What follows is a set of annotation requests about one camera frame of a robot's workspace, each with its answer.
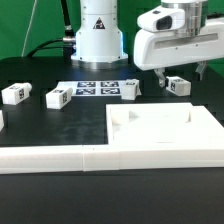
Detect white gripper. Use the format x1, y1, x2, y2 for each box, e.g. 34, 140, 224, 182
133, 18, 224, 87

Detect white square tabletop panel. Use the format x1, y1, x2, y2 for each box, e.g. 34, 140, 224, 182
106, 103, 224, 146

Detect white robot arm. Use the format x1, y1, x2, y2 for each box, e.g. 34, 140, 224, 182
71, 0, 224, 86

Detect white L-shaped obstacle fence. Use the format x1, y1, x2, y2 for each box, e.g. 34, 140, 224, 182
0, 105, 224, 175

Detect printed marker sheet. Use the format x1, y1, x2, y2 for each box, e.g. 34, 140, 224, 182
57, 80, 132, 96

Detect white part at left edge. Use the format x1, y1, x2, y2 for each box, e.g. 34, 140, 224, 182
0, 110, 4, 132

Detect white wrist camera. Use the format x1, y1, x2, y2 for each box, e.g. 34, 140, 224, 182
137, 6, 185, 33

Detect black cables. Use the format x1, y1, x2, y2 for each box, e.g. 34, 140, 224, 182
26, 0, 78, 59

